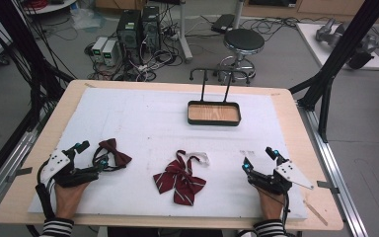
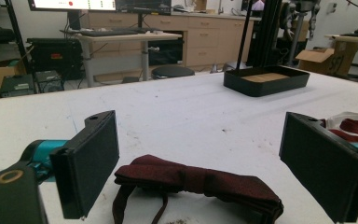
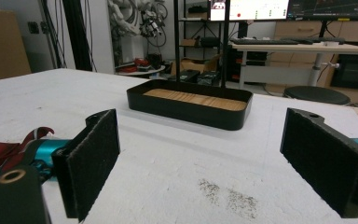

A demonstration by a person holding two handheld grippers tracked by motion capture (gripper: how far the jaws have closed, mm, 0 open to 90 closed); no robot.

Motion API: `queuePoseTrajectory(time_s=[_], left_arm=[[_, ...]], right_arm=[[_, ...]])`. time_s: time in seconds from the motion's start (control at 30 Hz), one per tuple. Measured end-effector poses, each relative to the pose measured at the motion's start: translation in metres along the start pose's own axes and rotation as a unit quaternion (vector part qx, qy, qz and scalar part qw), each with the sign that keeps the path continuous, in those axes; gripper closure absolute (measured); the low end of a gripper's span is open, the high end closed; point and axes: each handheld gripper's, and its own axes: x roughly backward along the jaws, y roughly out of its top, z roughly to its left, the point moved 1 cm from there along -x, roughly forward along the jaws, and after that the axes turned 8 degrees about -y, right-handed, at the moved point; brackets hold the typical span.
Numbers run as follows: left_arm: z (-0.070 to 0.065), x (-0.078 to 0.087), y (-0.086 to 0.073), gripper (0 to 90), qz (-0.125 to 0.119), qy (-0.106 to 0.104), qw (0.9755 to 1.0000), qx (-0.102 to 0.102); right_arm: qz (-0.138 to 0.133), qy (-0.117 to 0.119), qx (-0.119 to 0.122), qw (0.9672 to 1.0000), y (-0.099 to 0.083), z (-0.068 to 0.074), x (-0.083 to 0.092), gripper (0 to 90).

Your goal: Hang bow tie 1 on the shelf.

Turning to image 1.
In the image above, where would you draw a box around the striped red bow tie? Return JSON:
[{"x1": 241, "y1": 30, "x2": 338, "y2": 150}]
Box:
[{"x1": 152, "y1": 149, "x2": 211, "y2": 207}]

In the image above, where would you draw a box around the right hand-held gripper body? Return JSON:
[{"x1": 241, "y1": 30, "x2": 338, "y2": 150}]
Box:
[{"x1": 247, "y1": 160, "x2": 315, "y2": 196}]

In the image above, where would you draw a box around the white power supply unit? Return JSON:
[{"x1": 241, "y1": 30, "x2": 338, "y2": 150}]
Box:
[
  {"x1": 91, "y1": 36, "x2": 109, "y2": 63},
  {"x1": 102, "y1": 39, "x2": 119, "y2": 67}
]

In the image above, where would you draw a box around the grey metal bracket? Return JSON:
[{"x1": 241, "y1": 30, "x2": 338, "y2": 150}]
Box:
[
  {"x1": 5, "y1": 166, "x2": 34, "y2": 184},
  {"x1": 316, "y1": 180, "x2": 341, "y2": 196}
]

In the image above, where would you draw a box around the black rack with wooden tray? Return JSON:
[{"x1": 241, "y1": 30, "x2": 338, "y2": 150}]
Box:
[{"x1": 187, "y1": 67, "x2": 252, "y2": 127}]

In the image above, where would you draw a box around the person's left hand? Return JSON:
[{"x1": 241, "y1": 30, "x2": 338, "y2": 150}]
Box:
[{"x1": 53, "y1": 182, "x2": 90, "y2": 221}]

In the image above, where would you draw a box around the slim black computer tower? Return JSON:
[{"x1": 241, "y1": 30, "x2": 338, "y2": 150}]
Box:
[{"x1": 140, "y1": 5, "x2": 162, "y2": 53}]

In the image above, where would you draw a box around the grey robot part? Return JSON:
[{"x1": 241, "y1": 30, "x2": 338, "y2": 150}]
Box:
[{"x1": 315, "y1": 18, "x2": 346, "y2": 48}]

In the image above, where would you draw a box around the white metal stand leg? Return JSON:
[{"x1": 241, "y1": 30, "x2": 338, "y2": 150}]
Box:
[{"x1": 177, "y1": 0, "x2": 194, "y2": 64}]

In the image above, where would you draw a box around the thin black cable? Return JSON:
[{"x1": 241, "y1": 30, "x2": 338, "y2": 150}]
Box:
[{"x1": 280, "y1": 191, "x2": 292, "y2": 231}]

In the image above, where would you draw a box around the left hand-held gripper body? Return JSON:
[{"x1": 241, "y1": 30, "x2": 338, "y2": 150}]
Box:
[{"x1": 38, "y1": 149, "x2": 102, "y2": 190}]

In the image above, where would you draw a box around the large black computer tower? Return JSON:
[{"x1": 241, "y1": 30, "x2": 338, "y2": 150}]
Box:
[{"x1": 115, "y1": 9, "x2": 143, "y2": 65}]

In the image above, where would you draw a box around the plain dark red bow tie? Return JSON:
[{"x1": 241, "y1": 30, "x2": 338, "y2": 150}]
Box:
[{"x1": 92, "y1": 137, "x2": 133, "y2": 172}]

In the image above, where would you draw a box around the clear plastic bag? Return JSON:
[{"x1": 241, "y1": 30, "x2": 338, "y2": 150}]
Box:
[{"x1": 70, "y1": 6, "x2": 108, "y2": 34}]

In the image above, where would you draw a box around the person's right hand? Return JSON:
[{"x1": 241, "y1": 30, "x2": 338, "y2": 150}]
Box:
[{"x1": 256, "y1": 188, "x2": 285, "y2": 221}]

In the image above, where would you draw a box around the aluminium rail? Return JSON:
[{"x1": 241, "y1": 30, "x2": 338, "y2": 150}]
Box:
[
  {"x1": 0, "y1": 127, "x2": 47, "y2": 218},
  {"x1": 297, "y1": 105, "x2": 369, "y2": 237}
]

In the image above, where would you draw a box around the black frame post with cables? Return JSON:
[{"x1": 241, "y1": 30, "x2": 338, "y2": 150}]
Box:
[{"x1": 0, "y1": 0, "x2": 77, "y2": 132}]

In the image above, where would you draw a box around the white floor board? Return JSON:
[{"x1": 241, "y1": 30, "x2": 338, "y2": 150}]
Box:
[{"x1": 295, "y1": 22, "x2": 379, "y2": 72}]

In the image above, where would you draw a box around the thick black sleeved cable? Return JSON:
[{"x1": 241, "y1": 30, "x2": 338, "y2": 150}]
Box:
[{"x1": 34, "y1": 161, "x2": 57, "y2": 221}]

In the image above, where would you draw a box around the thin wooden stick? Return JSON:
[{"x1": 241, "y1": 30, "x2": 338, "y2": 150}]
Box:
[{"x1": 303, "y1": 199, "x2": 330, "y2": 227}]

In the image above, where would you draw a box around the round white table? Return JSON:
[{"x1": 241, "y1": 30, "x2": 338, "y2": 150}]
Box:
[{"x1": 23, "y1": 0, "x2": 78, "y2": 16}]

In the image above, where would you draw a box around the flat black box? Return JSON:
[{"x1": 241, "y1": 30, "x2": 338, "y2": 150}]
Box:
[{"x1": 210, "y1": 13, "x2": 236, "y2": 35}]

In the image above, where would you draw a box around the white foam board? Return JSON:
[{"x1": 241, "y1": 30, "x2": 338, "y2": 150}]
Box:
[{"x1": 28, "y1": 87, "x2": 309, "y2": 221}]

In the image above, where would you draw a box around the black round stool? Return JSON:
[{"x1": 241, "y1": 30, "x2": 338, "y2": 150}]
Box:
[{"x1": 216, "y1": 28, "x2": 266, "y2": 85}]

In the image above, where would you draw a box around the tangle of floor cables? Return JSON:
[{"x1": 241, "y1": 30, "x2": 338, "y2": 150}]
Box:
[{"x1": 84, "y1": 33, "x2": 186, "y2": 83}]

